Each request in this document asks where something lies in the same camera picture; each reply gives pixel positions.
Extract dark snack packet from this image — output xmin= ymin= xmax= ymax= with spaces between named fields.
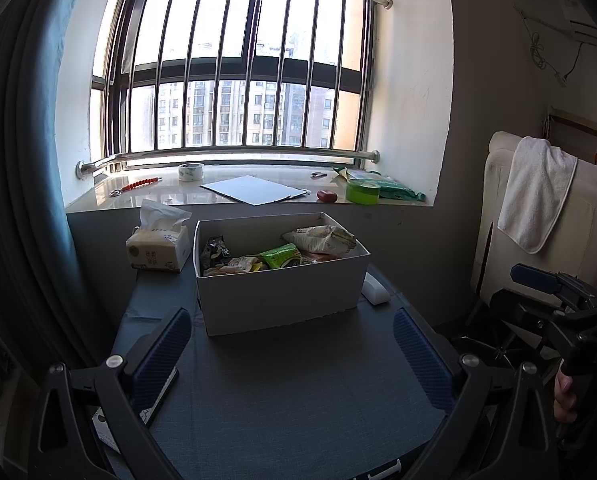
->
xmin=201 ymin=236 xmax=234 ymax=271

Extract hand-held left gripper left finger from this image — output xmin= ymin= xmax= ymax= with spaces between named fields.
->
xmin=28 ymin=307 xmax=193 ymax=480

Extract white cardboard box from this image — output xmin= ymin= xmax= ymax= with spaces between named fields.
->
xmin=193 ymin=211 xmax=370 ymax=337

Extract red bead string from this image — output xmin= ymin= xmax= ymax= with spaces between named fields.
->
xmin=109 ymin=176 xmax=163 ymax=197

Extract tissue pack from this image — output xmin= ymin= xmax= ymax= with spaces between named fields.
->
xmin=126 ymin=199 xmax=192 ymax=273

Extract green snack box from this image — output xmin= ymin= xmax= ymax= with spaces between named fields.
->
xmin=260 ymin=243 xmax=304 ymax=271

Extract pale patterned snack packet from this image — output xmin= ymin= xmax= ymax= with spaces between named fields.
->
xmin=282 ymin=225 xmax=357 ymax=254

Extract metal window guard rail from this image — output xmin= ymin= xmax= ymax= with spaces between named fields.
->
xmin=76 ymin=0 xmax=394 ymax=181

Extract white towel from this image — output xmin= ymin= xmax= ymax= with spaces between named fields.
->
xmin=497 ymin=136 xmax=578 ymax=255

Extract smartphone with cartoon case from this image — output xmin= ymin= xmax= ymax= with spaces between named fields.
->
xmin=93 ymin=367 xmax=179 ymax=456

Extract blue grey table cloth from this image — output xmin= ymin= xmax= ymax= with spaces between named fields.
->
xmin=106 ymin=260 xmax=451 ymax=480

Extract blue curtain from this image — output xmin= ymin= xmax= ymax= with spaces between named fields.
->
xmin=0 ymin=0 xmax=109 ymax=371

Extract green round container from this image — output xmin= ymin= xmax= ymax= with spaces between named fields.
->
xmin=345 ymin=180 xmax=380 ymax=206

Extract small white box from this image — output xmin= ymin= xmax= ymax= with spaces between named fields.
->
xmin=361 ymin=272 xmax=392 ymax=305

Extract flat cardboard sheet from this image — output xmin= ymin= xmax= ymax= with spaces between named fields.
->
xmin=200 ymin=175 xmax=311 ymax=207

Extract person's right hand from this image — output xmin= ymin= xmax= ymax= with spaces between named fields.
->
xmin=553 ymin=372 xmax=579 ymax=423

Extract green plastic packet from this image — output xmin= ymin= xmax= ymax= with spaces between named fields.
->
xmin=334 ymin=167 xmax=426 ymax=202

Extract cream chair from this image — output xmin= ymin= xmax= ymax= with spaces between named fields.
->
xmin=471 ymin=131 xmax=597 ymax=311

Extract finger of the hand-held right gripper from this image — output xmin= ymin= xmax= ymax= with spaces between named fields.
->
xmin=509 ymin=262 xmax=575 ymax=299
xmin=489 ymin=286 xmax=570 ymax=347

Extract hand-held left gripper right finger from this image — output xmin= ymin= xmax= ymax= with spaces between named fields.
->
xmin=393 ymin=308 xmax=559 ymax=480

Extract thin wall cable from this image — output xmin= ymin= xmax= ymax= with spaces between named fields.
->
xmin=515 ymin=5 xmax=584 ymax=83

